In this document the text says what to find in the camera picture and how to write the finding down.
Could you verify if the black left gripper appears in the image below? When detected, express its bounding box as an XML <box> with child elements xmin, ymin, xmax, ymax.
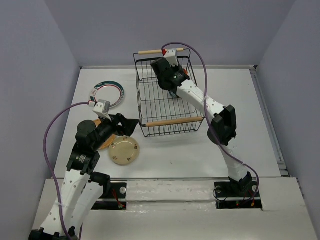
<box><xmin>92</xmin><ymin>111</ymin><xmax>139</xmax><ymax>150</ymax></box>

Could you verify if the white plate teal red rim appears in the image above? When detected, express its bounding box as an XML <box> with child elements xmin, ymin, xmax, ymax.
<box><xmin>88</xmin><ymin>80</ymin><xmax>125</xmax><ymax>109</ymax></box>

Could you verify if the black wire dish rack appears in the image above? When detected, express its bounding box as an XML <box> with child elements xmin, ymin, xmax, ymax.
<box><xmin>133</xmin><ymin>52</ymin><xmax>204</xmax><ymax>137</ymax></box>

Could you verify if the white plate teal lettered rim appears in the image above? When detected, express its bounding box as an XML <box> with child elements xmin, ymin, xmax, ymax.
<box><xmin>169</xmin><ymin>91</ymin><xmax>177</xmax><ymax>98</ymax></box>

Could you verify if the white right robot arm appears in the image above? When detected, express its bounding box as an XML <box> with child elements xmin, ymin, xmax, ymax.
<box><xmin>150</xmin><ymin>57</ymin><xmax>253</xmax><ymax>197</ymax></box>

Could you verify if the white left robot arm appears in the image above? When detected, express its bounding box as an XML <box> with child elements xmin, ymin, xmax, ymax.
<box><xmin>28</xmin><ymin>113</ymin><xmax>140</xmax><ymax>240</ymax></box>

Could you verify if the woven tan plate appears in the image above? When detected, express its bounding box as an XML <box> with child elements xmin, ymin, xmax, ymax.
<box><xmin>93</xmin><ymin>119</ymin><xmax>117</xmax><ymax>150</ymax></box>

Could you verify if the beige floral plate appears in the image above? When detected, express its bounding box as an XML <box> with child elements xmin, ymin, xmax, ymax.
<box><xmin>108</xmin><ymin>136</ymin><xmax>140</xmax><ymax>166</ymax></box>

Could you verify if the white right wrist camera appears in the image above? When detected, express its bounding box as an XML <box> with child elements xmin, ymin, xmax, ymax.
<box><xmin>162</xmin><ymin>48</ymin><xmax>179</xmax><ymax>67</ymax></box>

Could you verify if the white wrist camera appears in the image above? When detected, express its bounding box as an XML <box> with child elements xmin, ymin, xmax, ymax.
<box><xmin>162</xmin><ymin>48</ymin><xmax>179</xmax><ymax>67</ymax></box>
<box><xmin>88</xmin><ymin>99</ymin><xmax>111</xmax><ymax>120</ymax></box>

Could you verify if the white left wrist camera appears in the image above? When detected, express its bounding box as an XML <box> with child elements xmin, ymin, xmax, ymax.
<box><xmin>88</xmin><ymin>99</ymin><xmax>111</xmax><ymax>120</ymax></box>

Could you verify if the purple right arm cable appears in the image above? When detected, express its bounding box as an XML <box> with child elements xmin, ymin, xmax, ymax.
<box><xmin>161</xmin><ymin>41</ymin><xmax>260</xmax><ymax>201</ymax></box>

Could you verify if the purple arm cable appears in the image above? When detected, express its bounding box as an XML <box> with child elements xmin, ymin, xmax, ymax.
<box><xmin>161</xmin><ymin>41</ymin><xmax>260</xmax><ymax>201</ymax></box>
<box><xmin>43</xmin><ymin>101</ymin><xmax>90</xmax><ymax>240</ymax></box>

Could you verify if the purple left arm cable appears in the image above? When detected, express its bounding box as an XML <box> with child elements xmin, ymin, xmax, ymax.
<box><xmin>43</xmin><ymin>101</ymin><xmax>90</xmax><ymax>240</ymax></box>

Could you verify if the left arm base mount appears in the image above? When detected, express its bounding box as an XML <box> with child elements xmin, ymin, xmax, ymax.
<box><xmin>91</xmin><ymin>182</ymin><xmax>127</xmax><ymax>211</ymax></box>

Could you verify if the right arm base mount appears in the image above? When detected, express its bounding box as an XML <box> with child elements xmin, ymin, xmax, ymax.
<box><xmin>212</xmin><ymin>181</ymin><xmax>263</xmax><ymax>210</ymax></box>

